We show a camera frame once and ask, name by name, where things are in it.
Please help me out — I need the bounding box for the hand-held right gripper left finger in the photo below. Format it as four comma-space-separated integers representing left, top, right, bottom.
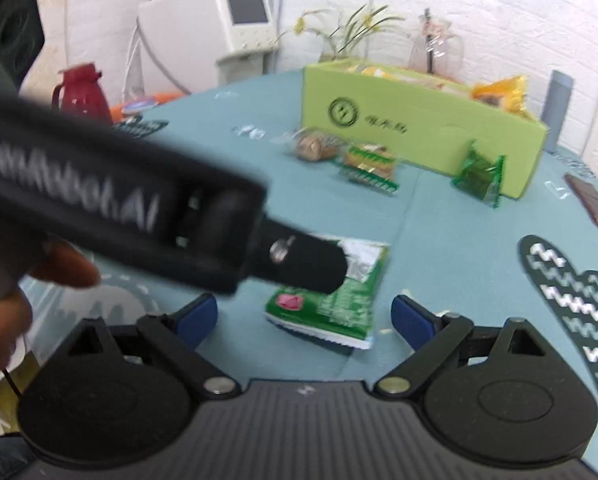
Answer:
54, 292, 242, 401

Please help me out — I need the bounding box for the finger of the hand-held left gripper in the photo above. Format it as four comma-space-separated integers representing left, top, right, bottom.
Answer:
249, 217, 350, 295

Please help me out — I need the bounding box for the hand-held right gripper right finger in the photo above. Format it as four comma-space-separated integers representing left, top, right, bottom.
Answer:
374, 294, 544, 403

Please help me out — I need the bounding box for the green cardboard box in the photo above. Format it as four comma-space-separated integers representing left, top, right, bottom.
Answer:
301, 57, 550, 200

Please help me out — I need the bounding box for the yellow snack packet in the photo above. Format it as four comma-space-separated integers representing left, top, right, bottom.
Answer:
471, 75, 530, 116

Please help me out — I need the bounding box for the person's left hand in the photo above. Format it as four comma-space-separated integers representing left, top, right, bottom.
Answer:
0, 242, 100, 396

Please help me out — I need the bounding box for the teal tablecloth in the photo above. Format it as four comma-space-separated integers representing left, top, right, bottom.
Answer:
19, 67, 598, 471

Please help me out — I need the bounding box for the red thermos jug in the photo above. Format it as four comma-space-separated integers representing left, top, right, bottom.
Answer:
52, 63, 115, 126

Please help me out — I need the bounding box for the brown snack packet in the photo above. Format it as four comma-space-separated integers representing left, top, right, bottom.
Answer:
284, 127, 342, 163

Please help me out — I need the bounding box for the green-trimmed snack packet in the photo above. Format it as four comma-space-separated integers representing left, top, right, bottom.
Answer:
336, 142, 402, 195

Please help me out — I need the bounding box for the small clear packet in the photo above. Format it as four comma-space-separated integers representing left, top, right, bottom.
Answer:
231, 124, 267, 142

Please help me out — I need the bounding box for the dark green snack packet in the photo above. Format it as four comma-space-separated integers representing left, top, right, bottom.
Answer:
451, 141, 507, 209

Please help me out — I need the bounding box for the white machine with screen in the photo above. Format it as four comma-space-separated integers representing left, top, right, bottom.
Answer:
138, 0, 282, 96

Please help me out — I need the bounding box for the red-cased phone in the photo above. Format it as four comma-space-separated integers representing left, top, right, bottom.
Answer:
563, 172, 598, 237

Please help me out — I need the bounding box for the glass vase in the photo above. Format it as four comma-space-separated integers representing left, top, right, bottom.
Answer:
321, 35, 367, 64

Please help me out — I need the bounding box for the yellow flowering plant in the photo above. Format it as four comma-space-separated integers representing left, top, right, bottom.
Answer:
279, 4, 407, 61

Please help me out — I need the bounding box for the glass pitcher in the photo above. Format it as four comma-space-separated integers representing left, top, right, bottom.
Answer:
408, 8, 466, 83

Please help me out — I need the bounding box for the grey cylinder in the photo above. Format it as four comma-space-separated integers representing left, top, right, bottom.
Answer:
544, 70, 574, 155

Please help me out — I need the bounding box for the black stick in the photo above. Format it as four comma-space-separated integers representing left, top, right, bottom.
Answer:
423, 7, 436, 73

